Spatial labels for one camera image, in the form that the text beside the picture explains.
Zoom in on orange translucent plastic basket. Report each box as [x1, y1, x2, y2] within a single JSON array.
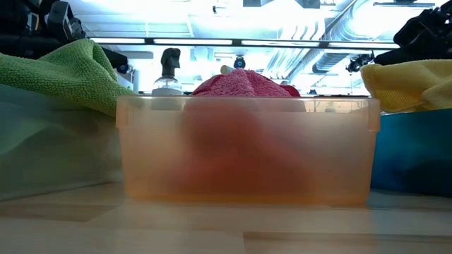
[[115, 94, 381, 207]]

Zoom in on all purpose cleaner spray bottle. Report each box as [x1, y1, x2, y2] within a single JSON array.
[[151, 47, 184, 97]]

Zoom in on blue plastic basket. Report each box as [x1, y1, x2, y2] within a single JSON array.
[[370, 108, 452, 198]]

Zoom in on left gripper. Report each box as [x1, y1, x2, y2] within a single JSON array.
[[46, 0, 88, 42]]

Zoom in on pink microfiber towel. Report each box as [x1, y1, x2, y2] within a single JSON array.
[[192, 68, 302, 98], [176, 100, 311, 193]]

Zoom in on green microfiber towel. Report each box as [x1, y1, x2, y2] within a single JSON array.
[[0, 38, 138, 117]]

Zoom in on clear plastic basket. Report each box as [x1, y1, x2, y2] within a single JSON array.
[[0, 83, 124, 202]]

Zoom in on yellow microfiber towel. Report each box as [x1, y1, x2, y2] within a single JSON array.
[[359, 59, 452, 114]]

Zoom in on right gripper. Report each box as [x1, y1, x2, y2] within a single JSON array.
[[373, 6, 452, 66]]

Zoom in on black aluminium table frame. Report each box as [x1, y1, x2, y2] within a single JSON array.
[[88, 37, 402, 50]]

